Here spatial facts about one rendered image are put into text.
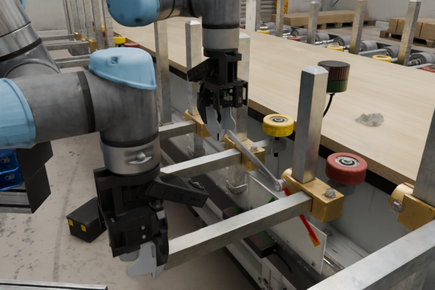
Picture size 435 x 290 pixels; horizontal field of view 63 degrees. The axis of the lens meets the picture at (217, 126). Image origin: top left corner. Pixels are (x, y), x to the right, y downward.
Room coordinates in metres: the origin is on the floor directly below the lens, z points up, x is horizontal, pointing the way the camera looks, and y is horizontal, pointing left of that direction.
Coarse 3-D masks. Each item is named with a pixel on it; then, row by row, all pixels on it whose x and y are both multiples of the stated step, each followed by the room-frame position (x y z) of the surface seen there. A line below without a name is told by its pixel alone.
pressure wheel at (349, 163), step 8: (328, 160) 0.65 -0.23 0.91; (336, 160) 0.66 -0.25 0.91; (344, 160) 0.65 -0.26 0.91; (352, 160) 0.66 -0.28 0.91; (360, 160) 0.65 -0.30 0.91; (328, 168) 0.64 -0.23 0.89; (336, 168) 0.62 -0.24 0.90; (344, 168) 0.62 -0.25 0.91; (352, 168) 0.62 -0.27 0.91; (360, 168) 0.62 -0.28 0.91; (328, 176) 0.64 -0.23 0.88; (336, 176) 0.62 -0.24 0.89; (344, 176) 0.61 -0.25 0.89; (352, 176) 0.61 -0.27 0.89; (360, 176) 0.61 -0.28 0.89; (352, 184) 0.61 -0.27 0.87
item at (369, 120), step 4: (360, 116) 0.88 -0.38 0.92; (364, 116) 0.88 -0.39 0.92; (368, 116) 0.88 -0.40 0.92; (372, 116) 0.88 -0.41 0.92; (376, 116) 0.88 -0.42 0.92; (380, 116) 0.88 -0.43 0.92; (356, 120) 0.87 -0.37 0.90; (360, 120) 0.87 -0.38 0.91; (364, 120) 0.87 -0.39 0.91; (368, 120) 0.87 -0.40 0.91; (372, 120) 0.85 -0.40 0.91; (376, 120) 0.85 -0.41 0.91; (380, 120) 0.87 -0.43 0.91; (384, 120) 0.87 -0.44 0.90; (368, 124) 0.85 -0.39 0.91; (372, 124) 0.84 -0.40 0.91; (376, 124) 0.84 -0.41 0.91
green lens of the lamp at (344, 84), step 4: (328, 80) 0.64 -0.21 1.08; (344, 80) 0.64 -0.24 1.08; (328, 84) 0.64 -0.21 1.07; (332, 84) 0.64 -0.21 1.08; (336, 84) 0.64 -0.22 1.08; (340, 84) 0.64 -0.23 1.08; (344, 84) 0.64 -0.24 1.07; (328, 88) 0.64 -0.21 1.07; (332, 88) 0.64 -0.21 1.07; (336, 88) 0.64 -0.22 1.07; (340, 88) 0.64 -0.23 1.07; (344, 88) 0.65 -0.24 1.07; (328, 92) 0.64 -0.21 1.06; (332, 92) 0.64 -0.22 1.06; (336, 92) 0.64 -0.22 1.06; (340, 92) 0.64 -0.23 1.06
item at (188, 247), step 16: (352, 192) 0.64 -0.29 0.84; (256, 208) 0.55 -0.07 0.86; (272, 208) 0.55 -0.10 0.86; (288, 208) 0.55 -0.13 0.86; (304, 208) 0.58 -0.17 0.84; (224, 224) 0.51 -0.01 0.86; (240, 224) 0.51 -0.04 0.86; (256, 224) 0.52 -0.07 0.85; (272, 224) 0.54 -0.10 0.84; (176, 240) 0.47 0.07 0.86; (192, 240) 0.47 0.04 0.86; (208, 240) 0.47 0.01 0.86; (224, 240) 0.48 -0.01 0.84; (176, 256) 0.44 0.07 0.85; (192, 256) 0.45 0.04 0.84
